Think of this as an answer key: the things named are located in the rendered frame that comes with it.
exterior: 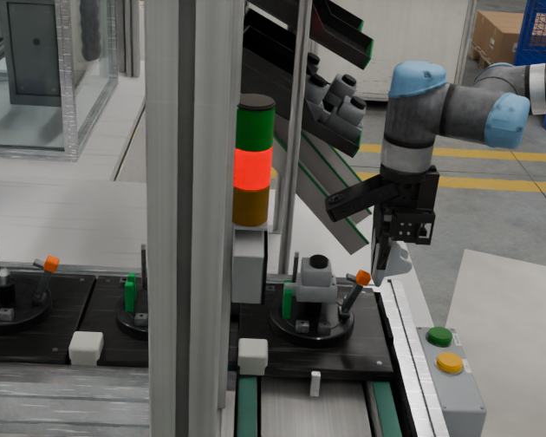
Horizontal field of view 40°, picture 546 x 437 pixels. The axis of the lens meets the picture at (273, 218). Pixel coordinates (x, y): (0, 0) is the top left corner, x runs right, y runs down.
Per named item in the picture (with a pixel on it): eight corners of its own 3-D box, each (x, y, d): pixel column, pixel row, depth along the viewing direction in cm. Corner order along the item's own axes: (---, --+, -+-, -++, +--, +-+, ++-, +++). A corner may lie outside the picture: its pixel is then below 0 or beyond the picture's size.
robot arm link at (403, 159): (386, 147, 108) (379, 127, 116) (382, 176, 110) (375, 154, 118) (438, 150, 109) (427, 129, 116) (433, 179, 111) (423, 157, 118)
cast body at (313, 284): (333, 289, 126) (337, 252, 123) (335, 303, 123) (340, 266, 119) (282, 286, 126) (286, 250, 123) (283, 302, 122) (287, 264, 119)
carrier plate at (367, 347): (372, 296, 139) (373, 286, 138) (392, 381, 118) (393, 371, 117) (240, 290, 138) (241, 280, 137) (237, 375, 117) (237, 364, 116)
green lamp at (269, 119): (272, 137, 94) (275, 99, 92) (273, 153, 89) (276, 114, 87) (231, 135, 94) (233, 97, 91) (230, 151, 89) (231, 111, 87)
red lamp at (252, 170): (269, 174, 96) (272, 138, 94) (269, 191, 92) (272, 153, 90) (230, 172, 96) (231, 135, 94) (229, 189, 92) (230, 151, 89)
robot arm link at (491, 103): (536, 83, 109) (459, 70, 112) (529, 105, 100) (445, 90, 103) (524, 134, 112) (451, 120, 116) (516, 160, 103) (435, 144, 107)
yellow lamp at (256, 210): (267, 209, 98) (269, 175, 96) (268, 227, 94) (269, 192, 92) (229, 207, 98) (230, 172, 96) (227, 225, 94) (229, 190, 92)
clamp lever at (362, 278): (348, 308, 127) (370, 272, 124) (350, 315, 125) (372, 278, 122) (329, 300, 126) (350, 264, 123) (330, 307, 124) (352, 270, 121)
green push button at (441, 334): (447, 335, 129) (450, 326, 128) (453, 350, 126) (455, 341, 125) (425, 335, 129) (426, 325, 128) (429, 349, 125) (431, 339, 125)
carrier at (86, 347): (232, 290, 138) (235, 229, 132) (227, 375, 117) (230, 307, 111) (98, 283, 137) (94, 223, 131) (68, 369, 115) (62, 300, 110)
